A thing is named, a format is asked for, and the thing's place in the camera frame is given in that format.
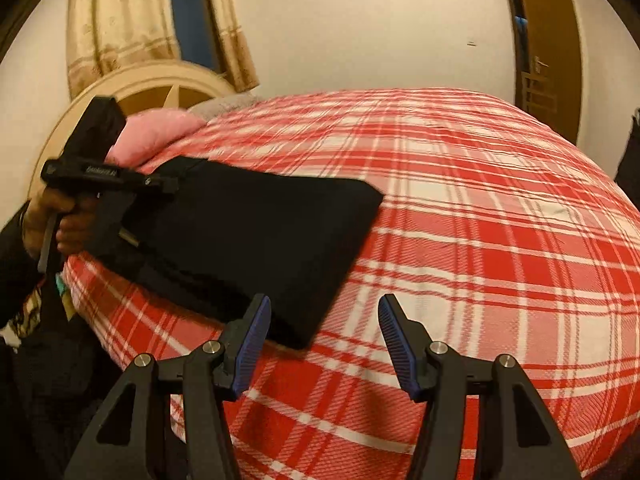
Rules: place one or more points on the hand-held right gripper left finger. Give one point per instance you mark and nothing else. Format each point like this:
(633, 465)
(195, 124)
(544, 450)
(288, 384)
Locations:
(250, 347)

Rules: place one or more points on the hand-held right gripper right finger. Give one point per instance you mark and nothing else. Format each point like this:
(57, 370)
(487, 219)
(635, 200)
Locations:
(396, 342)

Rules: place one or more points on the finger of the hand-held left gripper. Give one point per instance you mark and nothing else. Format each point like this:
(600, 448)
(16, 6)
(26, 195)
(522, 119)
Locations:
(162, 184)

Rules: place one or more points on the black pants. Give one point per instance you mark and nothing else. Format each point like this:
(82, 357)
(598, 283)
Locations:
(240, 250)

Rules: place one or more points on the person's left hand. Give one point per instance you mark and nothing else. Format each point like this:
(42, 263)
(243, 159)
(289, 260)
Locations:
(65, 220)

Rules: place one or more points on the folded pink blanket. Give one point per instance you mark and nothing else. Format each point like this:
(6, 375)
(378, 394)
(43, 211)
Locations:
(155, 132)

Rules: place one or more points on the striped grey pillow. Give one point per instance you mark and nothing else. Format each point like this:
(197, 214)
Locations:
(225, 104)

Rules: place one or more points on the cream and brown headboard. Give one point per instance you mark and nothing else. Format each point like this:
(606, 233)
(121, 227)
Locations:
(165, 80)

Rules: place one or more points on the red plaid bed sheet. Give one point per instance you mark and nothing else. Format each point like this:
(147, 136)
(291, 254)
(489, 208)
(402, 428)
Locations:
(475, 260)

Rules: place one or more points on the colourful clothes pile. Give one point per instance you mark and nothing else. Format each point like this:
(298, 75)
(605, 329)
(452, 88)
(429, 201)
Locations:
(35, 310)

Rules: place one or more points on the wide beige floral curtain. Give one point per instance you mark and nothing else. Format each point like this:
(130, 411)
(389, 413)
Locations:
(120, 20)

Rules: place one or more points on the window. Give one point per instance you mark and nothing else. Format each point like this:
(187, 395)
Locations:
(192, 15)

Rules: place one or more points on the narrow beige floral curtain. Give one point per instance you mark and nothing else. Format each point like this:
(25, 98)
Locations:
(232, 25)

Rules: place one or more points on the black bag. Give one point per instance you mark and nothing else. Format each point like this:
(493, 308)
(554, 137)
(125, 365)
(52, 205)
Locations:
(630, 155)

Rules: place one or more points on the brown wooden door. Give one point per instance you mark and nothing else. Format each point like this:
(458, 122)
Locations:
(552, 35)

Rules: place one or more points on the dark door frame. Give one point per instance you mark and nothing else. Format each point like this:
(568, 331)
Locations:
(515, 20)

